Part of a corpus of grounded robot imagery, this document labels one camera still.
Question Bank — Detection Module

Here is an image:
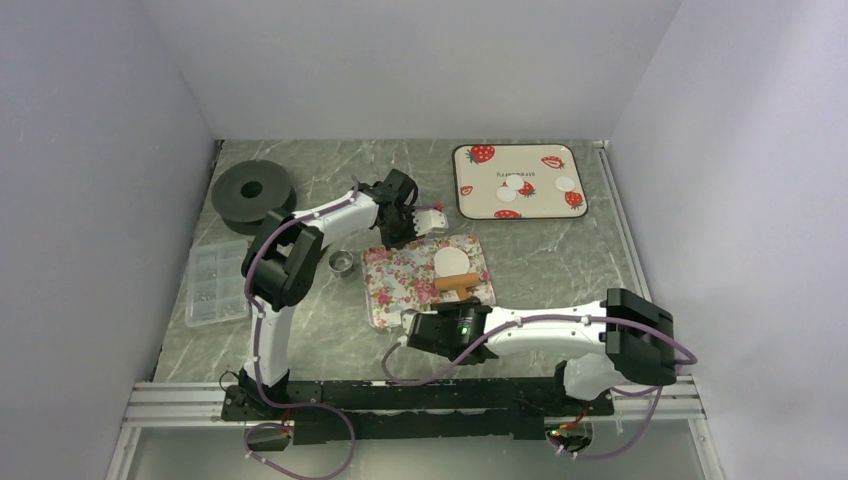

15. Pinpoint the wooden rolling pin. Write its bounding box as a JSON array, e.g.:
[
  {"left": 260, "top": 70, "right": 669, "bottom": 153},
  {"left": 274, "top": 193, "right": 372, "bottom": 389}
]
[{"left": 434, "top": 272, "right": 481, "bottom": 301}]

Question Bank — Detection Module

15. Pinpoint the floral print tray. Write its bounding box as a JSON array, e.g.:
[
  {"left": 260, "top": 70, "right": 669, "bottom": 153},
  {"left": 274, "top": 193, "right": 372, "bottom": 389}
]
[{"left": 362, "top": 234, "right": 496, "bottom": 330}]

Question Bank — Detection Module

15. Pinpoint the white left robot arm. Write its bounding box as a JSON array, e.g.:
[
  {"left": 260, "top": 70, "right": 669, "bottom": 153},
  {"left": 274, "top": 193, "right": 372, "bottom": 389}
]
[{"left": 238, "top": 169, "right": 422, "bottom": 420}]

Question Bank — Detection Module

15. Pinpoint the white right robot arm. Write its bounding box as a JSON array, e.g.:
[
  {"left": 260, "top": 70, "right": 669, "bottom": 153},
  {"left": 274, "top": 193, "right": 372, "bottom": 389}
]
[{"left": 399, "top": 288, "right": 678, "bottom": 415}]

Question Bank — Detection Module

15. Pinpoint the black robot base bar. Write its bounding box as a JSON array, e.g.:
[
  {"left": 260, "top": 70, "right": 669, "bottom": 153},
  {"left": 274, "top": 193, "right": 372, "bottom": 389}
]
[{"left": 221, "top": 377, "right": 614, "bottom": 445}]

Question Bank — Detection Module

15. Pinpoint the strawberry print tray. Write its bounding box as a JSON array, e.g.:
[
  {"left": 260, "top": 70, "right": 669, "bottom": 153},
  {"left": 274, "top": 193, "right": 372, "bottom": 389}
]
[{"left": 452, "top": 143, "right": 588, "bottom": 220}]

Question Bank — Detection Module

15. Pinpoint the round white wrapper left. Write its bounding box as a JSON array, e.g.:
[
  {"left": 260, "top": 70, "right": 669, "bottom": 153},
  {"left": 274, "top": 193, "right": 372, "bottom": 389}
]
[{"left": 496, "top": 186, "right": 517, "bottom": 203}]

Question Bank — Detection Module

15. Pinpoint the round white wrapper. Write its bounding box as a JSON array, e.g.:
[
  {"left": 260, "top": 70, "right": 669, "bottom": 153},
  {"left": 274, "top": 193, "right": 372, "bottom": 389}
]
[
  {"left": 555, "top": 176, "right": 577, "bottom": 193},
  {"left": 496, "top": 186, "right": 517, "bottom": 203},
  {"left": 504, "top": 175, "right": 525, "bottom": 191}
]

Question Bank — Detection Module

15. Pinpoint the round white wrapper middle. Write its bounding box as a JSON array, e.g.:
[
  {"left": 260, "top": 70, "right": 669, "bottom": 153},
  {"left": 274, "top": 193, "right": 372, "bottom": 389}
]
[{"left": 504, "top": 175, "right": 525, "bottom": 191}]

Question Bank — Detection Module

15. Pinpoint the black filament spool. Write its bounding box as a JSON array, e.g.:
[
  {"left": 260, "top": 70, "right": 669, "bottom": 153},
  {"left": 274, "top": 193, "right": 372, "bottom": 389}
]
[{"left": 211, "top": 160, "right": 297, "bottom": 235}]

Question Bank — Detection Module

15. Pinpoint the round white wrapper right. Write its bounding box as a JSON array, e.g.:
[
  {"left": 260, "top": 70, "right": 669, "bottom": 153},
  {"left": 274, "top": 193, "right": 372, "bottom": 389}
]
[{"left": 555, "top": 176, "right": 577, "bottom": 193}]

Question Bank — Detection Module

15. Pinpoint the clear plastic parts box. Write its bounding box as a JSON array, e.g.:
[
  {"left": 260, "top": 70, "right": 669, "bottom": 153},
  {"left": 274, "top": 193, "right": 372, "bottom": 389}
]
[{"left": 185, "top": 239, "right": 251, "bottom": 328}]

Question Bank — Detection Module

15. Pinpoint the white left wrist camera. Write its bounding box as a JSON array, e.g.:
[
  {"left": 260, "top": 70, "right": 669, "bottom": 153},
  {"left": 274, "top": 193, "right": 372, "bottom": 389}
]
[{"left": 412, "top": 202, "right": 449, "bottom": 238}]

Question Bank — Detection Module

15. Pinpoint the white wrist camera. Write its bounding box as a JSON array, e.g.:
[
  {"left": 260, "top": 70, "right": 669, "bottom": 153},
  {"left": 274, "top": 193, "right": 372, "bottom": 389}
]
[
  {"left": 398, "top": 309, "right": 420, "bottom": 346},
  {"left": 412, "top": 202, "right": 449, "bottom": 238}
]

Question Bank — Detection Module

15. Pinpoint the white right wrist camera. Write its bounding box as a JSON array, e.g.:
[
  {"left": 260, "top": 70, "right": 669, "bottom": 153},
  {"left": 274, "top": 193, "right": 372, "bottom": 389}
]
[{"left": 398, "top": 309, "right": 420, "bottom": 346}]

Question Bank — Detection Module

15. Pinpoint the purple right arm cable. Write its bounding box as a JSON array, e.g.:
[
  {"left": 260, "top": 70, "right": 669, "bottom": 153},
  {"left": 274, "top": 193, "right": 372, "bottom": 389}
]
[{"left": 382, "top": 314, "right": 699, "bottom": 463}]

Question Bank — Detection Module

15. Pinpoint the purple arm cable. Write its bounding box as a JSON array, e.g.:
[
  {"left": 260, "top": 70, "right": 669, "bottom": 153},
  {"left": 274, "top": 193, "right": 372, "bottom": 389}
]
[
  {"left": 382, "top": 314, "right": 699, "bottom": 463},
  {"left": 243, "top": 174, "right": 359, "bottom": 480}
]

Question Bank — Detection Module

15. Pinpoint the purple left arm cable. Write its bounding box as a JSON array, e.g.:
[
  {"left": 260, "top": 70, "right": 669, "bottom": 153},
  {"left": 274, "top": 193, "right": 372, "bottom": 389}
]
[{"left": 243, "top": 174, "right": 359, "bottom": 480}]

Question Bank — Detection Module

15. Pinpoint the aluminium frame rail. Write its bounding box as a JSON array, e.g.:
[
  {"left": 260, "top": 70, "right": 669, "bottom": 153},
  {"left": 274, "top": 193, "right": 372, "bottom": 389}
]
[{"left": 122, "top": 382, "right": 225, "bottom": 428}]

